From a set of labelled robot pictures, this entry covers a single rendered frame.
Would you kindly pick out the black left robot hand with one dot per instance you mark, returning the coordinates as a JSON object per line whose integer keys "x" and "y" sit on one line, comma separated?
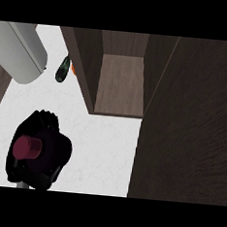
{"x": 37, "y": 120}

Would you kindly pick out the dark wine bottle maroon cap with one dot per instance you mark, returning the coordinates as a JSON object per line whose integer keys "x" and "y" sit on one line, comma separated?
{"x": 27, "y": 147}

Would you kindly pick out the brown wooden open cabinet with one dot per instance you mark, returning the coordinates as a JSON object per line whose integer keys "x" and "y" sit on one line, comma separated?
{"x": 119, "y": 86}

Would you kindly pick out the dark brown cabinet door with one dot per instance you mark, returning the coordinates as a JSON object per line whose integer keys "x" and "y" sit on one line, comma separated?
{"x": 189, "y": 125}

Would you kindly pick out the dark green cucumber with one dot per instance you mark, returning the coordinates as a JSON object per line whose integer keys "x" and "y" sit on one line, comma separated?
{"x": 62, "y": 70}

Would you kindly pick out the orange carrot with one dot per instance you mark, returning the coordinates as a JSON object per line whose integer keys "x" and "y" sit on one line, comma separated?
{"x": 73, "y": 69}

